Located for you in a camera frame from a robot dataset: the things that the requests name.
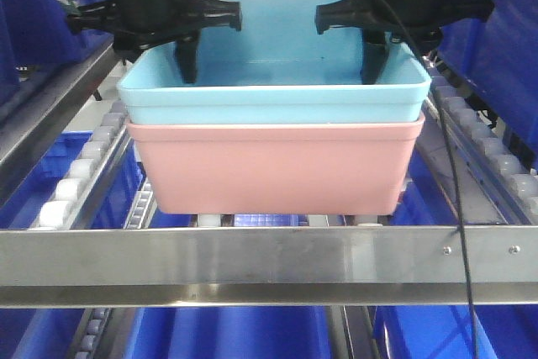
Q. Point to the pink plastic box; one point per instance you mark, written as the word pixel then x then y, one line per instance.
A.
pixel 276 168

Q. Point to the steel flow rack front rail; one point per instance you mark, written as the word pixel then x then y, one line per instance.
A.
pixel 362 265

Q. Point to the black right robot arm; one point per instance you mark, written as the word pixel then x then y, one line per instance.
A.
pixel 416 22

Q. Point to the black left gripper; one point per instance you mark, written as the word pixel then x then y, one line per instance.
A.
pixel 138 25

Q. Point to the steel left side rail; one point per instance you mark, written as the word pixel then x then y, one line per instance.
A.
pixel 28 132

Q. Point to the blue crate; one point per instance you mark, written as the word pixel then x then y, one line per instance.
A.
pixel 48 333
pixel 497 59
pixel 34 33
pixel 230 332
pixel 443 331

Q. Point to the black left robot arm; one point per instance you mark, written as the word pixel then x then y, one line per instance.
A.
pixel 139 25

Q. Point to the blue crate lower middle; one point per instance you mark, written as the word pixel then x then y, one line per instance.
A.
pixel 230 332

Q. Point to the blue crate lower right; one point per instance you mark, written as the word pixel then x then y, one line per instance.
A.
pixel 443 331

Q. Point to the left white roller track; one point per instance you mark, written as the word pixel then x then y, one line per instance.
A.
pixel 87 175

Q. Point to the light blue plastic box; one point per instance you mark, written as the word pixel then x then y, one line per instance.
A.
pixel 276 69

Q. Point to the white roller track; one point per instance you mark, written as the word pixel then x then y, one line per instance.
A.
pixel 473 166
pixel 87 175

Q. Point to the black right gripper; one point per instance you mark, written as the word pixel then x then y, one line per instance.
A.
pixel 421 18

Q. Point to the blue crate upper left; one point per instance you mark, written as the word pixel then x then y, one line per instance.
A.
pixel 34 33

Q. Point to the blue crate upper right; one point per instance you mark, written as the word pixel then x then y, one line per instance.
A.
pixel 497 59

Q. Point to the blue crate lower left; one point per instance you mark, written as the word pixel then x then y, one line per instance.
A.
pixel 48 333

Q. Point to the right white roller track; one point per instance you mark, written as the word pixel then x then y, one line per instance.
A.
pixel 473 166

